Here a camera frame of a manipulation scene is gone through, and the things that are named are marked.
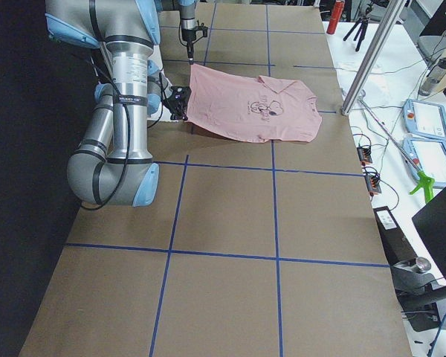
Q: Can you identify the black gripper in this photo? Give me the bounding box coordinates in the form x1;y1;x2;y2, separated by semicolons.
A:
181;20;208;65
162;86;192;122

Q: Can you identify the pink Snoopy t-shirt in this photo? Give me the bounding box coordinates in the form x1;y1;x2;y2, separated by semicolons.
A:
187;64;322;143

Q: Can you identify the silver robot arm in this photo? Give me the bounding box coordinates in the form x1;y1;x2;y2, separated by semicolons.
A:
158;0;208;65
45;1;195;210

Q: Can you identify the red cylinder bottle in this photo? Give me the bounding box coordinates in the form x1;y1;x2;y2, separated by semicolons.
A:
326;0;345;35

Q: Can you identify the black tripod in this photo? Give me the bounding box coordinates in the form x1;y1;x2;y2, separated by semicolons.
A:
343;4;372;52

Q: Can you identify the upper orange terminal block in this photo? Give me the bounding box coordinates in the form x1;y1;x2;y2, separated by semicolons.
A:
357;146;372;166

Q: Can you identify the orange terminal block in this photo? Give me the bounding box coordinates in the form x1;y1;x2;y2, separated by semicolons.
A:
363;167;381;196
357;146;372;166

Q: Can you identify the lower orange terminal block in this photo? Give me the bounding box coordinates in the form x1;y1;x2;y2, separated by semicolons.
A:
363;167;381;196

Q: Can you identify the clear water bottle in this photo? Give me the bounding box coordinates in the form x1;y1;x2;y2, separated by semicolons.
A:
418;57;446;97

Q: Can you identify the upper blue teach pendant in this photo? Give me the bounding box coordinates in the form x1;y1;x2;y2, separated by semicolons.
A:
403;99;446;142

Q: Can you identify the blue teach pendant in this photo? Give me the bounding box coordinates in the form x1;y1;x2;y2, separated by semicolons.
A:
403;99;446;142
403;138;446;189

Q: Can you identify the lower blue teach pendant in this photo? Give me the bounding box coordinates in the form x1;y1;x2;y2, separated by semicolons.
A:
403;138;446;189

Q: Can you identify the black power box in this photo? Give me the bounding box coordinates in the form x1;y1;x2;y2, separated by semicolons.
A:
373;206;417;266

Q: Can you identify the black monitor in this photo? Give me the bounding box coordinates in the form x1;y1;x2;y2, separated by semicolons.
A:
412;187;446;279

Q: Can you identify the black clamp stand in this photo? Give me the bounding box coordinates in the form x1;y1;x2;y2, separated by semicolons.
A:
390;260;446;332

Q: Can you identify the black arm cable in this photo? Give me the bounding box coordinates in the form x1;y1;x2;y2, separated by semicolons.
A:
77;48;179;211

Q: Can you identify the aluminium camera mast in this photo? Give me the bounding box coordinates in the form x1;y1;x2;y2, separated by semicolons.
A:
340;0;406;116

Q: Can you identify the green handled reacher grabber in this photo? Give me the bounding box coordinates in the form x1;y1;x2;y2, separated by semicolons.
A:
357;90;434;203

